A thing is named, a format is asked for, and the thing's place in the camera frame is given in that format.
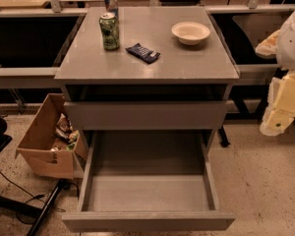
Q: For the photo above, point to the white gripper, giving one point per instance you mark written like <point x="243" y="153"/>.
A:
<point x="292" y="41"/>

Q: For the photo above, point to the blue rxbar wrapper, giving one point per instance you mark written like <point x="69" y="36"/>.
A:
<point x="143" y="53"/>

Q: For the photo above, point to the grey drawer cabinet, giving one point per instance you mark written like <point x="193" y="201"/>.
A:
<point x="150" y="93"/>

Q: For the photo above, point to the open grey middle drawer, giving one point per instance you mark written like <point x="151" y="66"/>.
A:
<point x="147" y="181"/>

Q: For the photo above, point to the closed grey top drawer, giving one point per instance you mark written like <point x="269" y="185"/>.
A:
<point x="146" y="115"/>

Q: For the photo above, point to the white bowl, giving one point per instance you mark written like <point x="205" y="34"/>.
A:
<point x="190" y="33"/>

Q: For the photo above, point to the green soda can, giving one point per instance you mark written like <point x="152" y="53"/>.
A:
<point x="109" y="27"/>

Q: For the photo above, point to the blue and silver can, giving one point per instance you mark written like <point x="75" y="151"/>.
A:
<point x="111" y="6"/>

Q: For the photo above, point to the snack wrappers in box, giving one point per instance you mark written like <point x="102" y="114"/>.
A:
<point x="66" y="135"/>

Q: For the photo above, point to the cardboard box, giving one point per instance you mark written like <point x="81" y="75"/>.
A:
<point x="47" y="154"/>

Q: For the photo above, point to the grey metal frame rail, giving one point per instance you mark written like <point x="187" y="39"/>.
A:
<point x="23" y="76"/>

